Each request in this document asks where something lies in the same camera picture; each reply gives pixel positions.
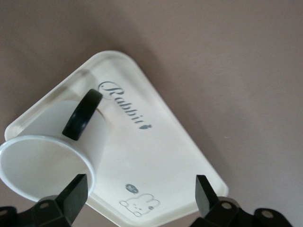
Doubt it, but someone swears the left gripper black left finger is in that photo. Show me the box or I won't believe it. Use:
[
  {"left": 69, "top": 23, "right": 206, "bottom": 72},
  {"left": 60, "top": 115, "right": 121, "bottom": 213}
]
[{"left": 18, "top": 174, "right": 89, "bottom": 227}]

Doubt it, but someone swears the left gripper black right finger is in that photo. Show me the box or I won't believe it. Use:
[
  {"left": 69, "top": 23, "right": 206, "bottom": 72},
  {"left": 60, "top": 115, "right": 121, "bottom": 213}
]
[{"left": 191, "top": 175, "right": 256, "bottom": 227}]

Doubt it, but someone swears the white cup black handle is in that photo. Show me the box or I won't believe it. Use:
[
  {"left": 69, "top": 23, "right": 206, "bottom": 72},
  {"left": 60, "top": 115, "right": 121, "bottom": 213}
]
[{"left": 0, "top": 89, "right": 107, "bottom": 203}]

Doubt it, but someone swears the cream tray with rabbit print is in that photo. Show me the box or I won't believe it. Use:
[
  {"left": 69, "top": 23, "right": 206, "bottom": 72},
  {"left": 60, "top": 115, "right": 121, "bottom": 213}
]
[{"left": 4, "top": 50, "right": 230, "bottom": 227}]

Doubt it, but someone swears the brown table mat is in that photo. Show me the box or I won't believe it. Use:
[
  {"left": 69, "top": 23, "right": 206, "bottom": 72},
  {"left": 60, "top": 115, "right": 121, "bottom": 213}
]
[{"left": 0, "top": 0, "right": 303, "bottom": 227}]

